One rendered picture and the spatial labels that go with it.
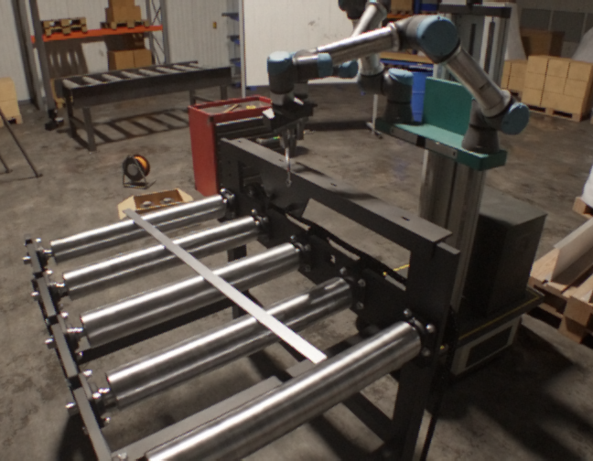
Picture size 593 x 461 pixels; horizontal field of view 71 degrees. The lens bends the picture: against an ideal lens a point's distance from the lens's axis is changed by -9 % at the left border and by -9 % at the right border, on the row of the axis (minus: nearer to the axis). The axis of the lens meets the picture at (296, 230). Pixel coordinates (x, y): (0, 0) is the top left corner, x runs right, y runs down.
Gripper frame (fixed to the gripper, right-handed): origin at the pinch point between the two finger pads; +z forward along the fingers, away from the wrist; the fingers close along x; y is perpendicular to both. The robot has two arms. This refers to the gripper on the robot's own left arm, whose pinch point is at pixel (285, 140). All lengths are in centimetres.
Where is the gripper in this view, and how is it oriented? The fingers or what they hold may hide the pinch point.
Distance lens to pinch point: 153.7
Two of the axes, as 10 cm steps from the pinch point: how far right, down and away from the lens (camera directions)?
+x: -8.2, 4.6, -3.4
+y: -5.6, -6.0, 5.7
